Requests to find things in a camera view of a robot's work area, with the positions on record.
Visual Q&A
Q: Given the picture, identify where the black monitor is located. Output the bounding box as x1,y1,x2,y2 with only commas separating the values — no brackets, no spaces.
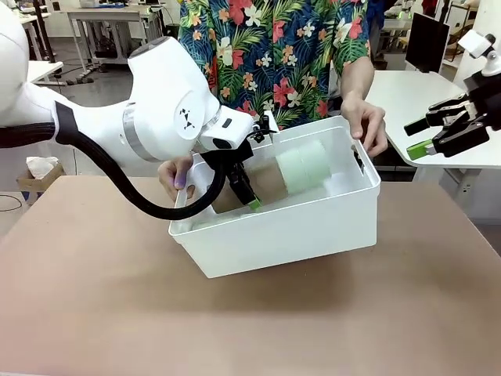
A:
405,12,451,74

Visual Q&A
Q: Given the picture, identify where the wooden chair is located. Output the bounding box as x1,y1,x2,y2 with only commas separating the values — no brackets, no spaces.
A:
448,17,470,62

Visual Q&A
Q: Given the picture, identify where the white plastic basket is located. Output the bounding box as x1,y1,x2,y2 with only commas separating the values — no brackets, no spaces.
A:
168,114,383,280

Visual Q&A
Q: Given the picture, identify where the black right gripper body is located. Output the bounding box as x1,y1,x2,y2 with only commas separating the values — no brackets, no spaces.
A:
463,72,501,132

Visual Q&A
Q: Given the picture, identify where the black stand pole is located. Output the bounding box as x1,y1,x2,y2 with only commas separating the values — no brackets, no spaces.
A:
33,0,54,62

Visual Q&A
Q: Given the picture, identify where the white crumpled paper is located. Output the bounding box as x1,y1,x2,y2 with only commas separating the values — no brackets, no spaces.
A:
26,155,59,177

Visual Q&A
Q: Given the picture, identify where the person's left hand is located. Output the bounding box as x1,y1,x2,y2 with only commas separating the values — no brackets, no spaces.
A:
340,92,388,157

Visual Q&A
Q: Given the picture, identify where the small cardboard box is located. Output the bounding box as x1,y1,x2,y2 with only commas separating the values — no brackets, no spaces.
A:
16,162,66,204

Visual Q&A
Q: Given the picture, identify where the white metal-frame desk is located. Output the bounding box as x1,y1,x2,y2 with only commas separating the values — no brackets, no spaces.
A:
67,7,164,79

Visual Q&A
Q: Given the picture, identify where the person in floral shirt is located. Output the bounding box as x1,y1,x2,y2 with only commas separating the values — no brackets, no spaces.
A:
178,0,377,130

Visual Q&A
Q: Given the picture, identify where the brown cup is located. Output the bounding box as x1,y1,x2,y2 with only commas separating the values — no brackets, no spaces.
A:
213,163,289,215

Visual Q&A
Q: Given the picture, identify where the white side table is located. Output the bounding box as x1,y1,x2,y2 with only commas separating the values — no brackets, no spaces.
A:
27,60,64,85

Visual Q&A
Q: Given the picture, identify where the person's right hand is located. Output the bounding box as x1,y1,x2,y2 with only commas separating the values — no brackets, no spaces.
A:
157,154,196,201

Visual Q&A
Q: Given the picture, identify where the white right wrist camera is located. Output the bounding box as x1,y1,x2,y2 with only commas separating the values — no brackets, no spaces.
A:
456,29,501,78

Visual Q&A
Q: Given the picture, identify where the person's left forearm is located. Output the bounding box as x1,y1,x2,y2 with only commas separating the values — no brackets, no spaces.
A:
340,56,377,107

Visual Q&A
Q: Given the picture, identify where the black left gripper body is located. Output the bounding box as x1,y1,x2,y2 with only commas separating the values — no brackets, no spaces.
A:
201,139,255,175

